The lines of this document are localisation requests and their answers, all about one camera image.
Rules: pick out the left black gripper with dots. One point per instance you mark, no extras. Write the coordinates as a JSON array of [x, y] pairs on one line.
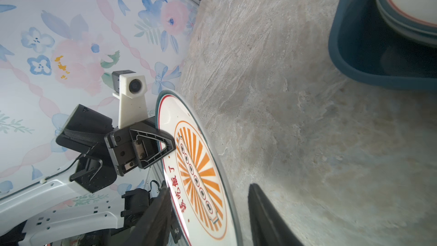
[[140, 146]]

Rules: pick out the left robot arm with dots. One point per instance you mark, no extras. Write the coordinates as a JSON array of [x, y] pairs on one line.
[[29, 216]]

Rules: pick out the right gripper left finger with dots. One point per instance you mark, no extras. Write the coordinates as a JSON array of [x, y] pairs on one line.
[[153, 229]]

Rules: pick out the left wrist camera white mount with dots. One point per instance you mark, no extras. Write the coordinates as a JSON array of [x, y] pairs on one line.
[[130, 88]]

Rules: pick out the teal plastic bin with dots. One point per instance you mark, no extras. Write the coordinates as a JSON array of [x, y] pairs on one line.
[[366, 49]]

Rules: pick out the orange sunburst plate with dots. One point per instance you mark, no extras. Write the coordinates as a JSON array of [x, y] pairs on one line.
[[415, 20], [200, 192]]

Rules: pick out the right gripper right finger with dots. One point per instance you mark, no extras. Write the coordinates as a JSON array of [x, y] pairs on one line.
[[267, 226]]

